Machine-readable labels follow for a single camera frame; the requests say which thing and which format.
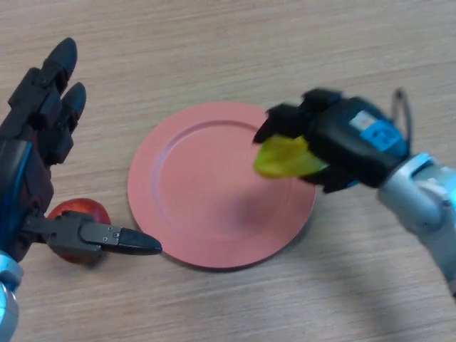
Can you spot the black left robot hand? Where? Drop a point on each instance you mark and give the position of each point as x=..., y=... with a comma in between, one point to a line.
x=28, y=160

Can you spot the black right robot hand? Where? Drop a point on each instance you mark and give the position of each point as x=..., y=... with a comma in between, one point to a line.
x=349, y=149

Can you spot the yellow starfruit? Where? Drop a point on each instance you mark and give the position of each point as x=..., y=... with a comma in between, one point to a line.
x=281, y=158

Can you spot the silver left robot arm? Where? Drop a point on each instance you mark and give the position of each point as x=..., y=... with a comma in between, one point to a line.
x=7, y=299

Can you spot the pink round plate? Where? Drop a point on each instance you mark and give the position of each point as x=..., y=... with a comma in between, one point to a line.
x=213, y=194

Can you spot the red apple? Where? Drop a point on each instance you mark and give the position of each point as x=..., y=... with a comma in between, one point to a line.
x=83, y=210

